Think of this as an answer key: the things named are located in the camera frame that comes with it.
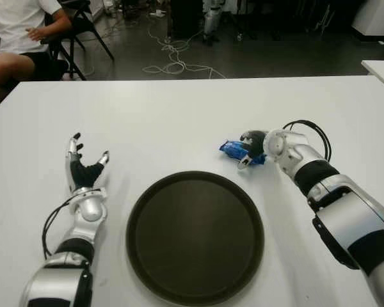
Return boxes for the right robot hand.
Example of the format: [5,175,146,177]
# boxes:
[237,129,269,170]

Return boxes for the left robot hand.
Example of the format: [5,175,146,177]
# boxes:
[65,132,111,194]

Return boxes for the blue Oreo packet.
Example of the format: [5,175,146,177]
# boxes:
[218,139,268,166]

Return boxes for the round dark brown tray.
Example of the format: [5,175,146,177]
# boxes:
[125,170,265,304]

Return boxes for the silver humanoid robot legs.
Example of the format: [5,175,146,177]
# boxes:
[202,0,227,45]

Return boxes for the folded metal stand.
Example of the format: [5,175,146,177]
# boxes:
[315,2,336,35]

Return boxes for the white side table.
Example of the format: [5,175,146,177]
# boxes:
[360,59,384,97]

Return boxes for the black folding chair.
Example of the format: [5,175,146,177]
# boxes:
[41,0,115,81]

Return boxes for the seated person in white shirt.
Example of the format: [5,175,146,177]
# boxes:
[0,0,73,93]

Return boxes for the white low shelf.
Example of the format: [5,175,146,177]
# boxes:
[88,0,106,20]

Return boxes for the white cabinet with black base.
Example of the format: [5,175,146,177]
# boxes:
[351,0,384,41]

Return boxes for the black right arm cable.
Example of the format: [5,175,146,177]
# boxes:
[283,120,332,161]

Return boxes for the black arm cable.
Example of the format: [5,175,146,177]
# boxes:
[42,194,99,259]
[283,120,332,161]

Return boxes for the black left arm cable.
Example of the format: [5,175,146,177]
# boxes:
[42,194,99,259]

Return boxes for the white floor cable tangle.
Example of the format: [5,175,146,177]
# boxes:
[83,19,227,79]

